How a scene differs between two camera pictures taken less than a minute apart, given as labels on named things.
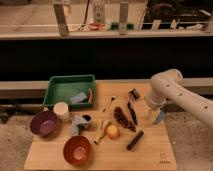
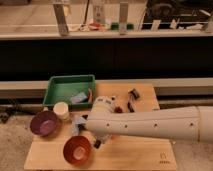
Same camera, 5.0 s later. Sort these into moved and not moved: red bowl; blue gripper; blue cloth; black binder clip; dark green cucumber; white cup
Moved: dark green cucumber; blue gripper
Not moved: blue cloth; red bowl; white cup; black binder clip
